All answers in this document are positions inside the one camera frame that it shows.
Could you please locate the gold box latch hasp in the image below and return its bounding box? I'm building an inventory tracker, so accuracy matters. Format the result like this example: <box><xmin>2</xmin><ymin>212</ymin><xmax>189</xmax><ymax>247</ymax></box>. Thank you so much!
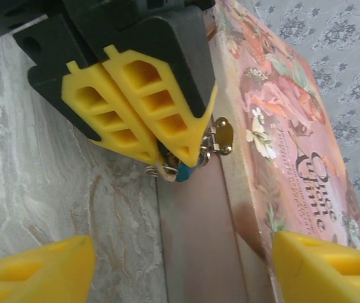
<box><xmin>198</xmin><ymin>116</ymin><xmax>235</xmax><ymax>168</ymax></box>

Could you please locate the pink floral storage box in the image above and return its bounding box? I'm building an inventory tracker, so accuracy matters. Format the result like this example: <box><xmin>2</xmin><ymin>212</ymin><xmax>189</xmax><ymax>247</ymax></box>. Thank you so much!
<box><xmin>156</xmin><ymin>0</ymin><xmax>360</xmax><ymax>303</ymax></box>

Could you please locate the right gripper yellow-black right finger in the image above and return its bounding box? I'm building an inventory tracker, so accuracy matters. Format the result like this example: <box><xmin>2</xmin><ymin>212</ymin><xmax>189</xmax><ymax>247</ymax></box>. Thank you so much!
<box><xmin>272</xmin><ymin>230</ymin><xmax>360</xmax><ymax>303</ymax></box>

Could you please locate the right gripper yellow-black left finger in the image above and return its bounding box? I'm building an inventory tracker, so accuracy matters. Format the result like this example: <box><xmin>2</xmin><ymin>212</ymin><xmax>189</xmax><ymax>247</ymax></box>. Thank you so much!
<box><xmin>0</xmin><ymin>234</ymin><xmax>96</xmax><ymax>303</ymax></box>

